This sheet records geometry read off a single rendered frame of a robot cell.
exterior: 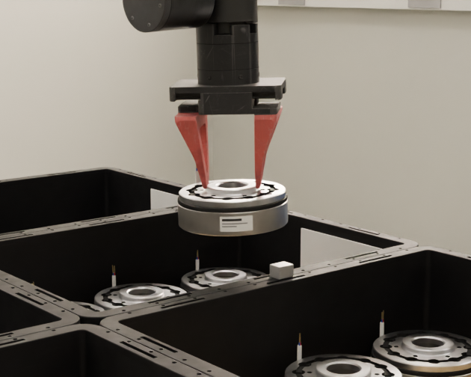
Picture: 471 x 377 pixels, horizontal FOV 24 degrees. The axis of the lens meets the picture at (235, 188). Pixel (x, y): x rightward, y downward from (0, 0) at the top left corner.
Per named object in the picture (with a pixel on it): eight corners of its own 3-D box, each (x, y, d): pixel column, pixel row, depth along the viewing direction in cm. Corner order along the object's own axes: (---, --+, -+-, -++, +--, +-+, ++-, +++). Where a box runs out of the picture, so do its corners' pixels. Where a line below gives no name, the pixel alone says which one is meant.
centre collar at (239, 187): (236, 183, 106) (235, 176, 106) (268, 191, 102) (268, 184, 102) (195, 191, 103) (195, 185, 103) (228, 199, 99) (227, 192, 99)
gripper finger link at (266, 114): (278, 194, 99) (276, 92, 97) (200, 195, 100) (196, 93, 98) (284, 179, 105) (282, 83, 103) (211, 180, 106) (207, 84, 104)
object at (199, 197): (240, 180, 110) (240, 174, 110) (307, 195, 102) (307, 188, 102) (158, 196, 104) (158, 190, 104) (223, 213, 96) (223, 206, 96)
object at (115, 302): (153, 283, 124) (153, 277, 124) (207, 303, 116) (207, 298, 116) (76, 298, 118) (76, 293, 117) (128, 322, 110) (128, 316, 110)
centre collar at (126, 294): (147, 288, 120) (147, 282, 120) (173, 298, 116) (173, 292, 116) (109, 295, 117) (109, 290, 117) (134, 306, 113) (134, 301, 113)
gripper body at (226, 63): (281, 105, 97) (279, 22, 96) (168, 108, 98) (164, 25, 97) (286, 96, 103) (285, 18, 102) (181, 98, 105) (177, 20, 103)
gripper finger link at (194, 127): (254, 195, 99) (251, 92, 97) (176, 195, 100) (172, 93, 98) (262, 180, 106) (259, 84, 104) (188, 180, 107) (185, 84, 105)
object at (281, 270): (283, 273, 100) (283, 260, 100) (294, 276, 99) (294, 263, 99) (268, 277, 99) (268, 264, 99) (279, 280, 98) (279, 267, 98)
